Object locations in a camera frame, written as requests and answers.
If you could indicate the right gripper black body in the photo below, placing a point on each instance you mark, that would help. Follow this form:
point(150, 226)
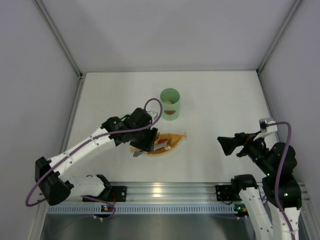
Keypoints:
point(243, 143)

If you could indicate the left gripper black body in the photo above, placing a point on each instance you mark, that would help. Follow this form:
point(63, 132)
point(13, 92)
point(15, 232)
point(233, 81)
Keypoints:
point(151, 139)

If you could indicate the metal tongs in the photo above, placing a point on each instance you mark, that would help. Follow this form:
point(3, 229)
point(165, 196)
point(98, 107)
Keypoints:
point(158, 150)

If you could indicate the brown food toy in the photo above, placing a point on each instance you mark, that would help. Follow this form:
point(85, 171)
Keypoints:
point(161, 140)

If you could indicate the orange boat-shaped woven tray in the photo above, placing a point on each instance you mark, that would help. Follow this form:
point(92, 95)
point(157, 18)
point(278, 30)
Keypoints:
point(174, 139)

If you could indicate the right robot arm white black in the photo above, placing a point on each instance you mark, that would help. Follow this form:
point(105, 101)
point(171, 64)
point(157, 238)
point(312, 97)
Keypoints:
point(282, 191)

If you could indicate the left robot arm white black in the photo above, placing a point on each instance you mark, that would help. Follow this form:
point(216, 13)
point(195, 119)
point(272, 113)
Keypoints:
point(56, 177)

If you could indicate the green cylindrical lunch container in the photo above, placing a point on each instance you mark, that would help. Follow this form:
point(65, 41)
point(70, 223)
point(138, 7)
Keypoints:
point(170, 112)

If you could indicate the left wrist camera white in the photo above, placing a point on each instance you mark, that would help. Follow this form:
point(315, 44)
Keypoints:
point(154, 115)

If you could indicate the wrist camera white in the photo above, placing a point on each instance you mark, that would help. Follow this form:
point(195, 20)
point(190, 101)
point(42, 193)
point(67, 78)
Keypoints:
point(154, 115)
point(267, 127)

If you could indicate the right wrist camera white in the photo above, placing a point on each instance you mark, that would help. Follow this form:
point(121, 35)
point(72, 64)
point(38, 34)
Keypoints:
point(267, 127)

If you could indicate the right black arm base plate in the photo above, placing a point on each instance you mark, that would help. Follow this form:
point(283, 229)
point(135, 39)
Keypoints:
point(226, 193)

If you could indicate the aluminium mounting rail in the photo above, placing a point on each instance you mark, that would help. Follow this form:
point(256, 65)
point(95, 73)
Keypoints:
point(141, 192)

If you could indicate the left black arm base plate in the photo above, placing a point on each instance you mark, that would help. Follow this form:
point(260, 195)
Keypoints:
point(114, 194)

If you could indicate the slotted grey cable duct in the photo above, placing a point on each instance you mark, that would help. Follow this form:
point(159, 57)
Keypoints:
point(142, 209)

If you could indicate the left aluminium frame post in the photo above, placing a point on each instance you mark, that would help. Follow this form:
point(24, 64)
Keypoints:
point(43, 11)

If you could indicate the aluminium frame post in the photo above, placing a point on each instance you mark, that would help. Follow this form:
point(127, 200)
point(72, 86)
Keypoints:
point(43, 11)
point(287, 19)

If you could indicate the right aluminium frame post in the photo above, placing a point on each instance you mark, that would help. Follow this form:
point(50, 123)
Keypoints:
point(287, 19)

